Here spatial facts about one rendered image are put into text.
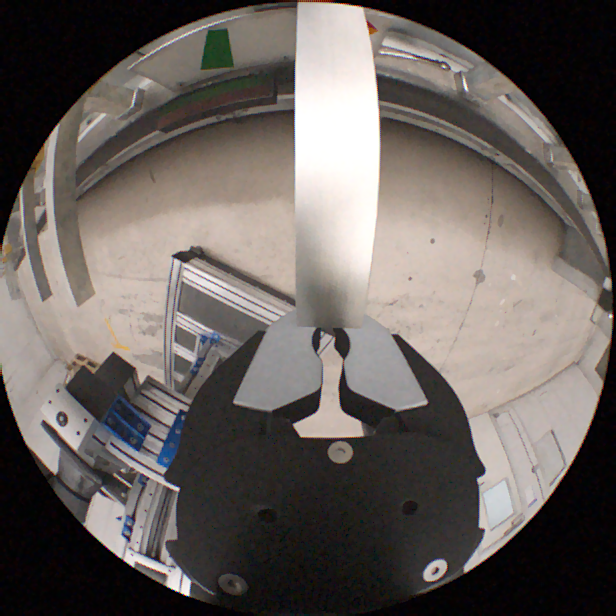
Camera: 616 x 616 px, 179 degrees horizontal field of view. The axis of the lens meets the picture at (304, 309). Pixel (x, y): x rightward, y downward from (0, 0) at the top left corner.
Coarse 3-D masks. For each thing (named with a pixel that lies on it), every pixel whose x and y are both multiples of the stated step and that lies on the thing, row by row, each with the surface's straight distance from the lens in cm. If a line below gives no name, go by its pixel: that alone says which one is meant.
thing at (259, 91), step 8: (248, 88) 29; (256, 88) 29; (264, 88) 29; (216, 96) 31; (224, 96) 30; (232, 96) 29; (240, 96) 29; (248, 96) 28; (256, 96) 28; (192, 104) 32; (200, 104) 31; (208, 104) 30; (216, 104) 30; (176, 112) 33; (184, 112) 32; (192, 112) 31; (160, 120) 35; (168, 120) 34; (176, 120) 33
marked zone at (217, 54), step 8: (208, 32) 27; (216, 32) 27; (224, 32) 27; (208, 40) 28; (216, 40) 28; (224, 40) 28; (208, 48) 29; (216, 48) 29; (224, 48) 29; (208, 56) 30; (216, 56) 30; (224, 56) 30; (208, 64) 31; (216, 64) 31; (224, 64) 31; (232, 64) 31
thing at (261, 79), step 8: (240, 80) 31; (248, 80) 30; (256, 80) 30; (264, 80) 29; (208, 88) 32; (216, 88) 31; (224, 88) 31; (232, 88) 30; (240, 88) 30; (192, 96) 33; (200, 96) 32; (208, 96) 31; (168, 104) 35; (176, 104) 34; (184, 104) 33; (168, 112) 35
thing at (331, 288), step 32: (320, 32) 11; (352, 32) 11; (320, 64) 9; (352, 64) 10; (320, 96) 8; (352, 96) 9; (320, 128) 8; (352, 128) 8; (320, 160) 7; (352, 160) 7; (320, 192) 7; (352, 192) 7; (320, 224) 7; (352, 224) 7; (320, 256) 7; (352, 256) 8; (320, 288) 8; (352, 288) 8; (320, 320) 9; (352, 320) 9
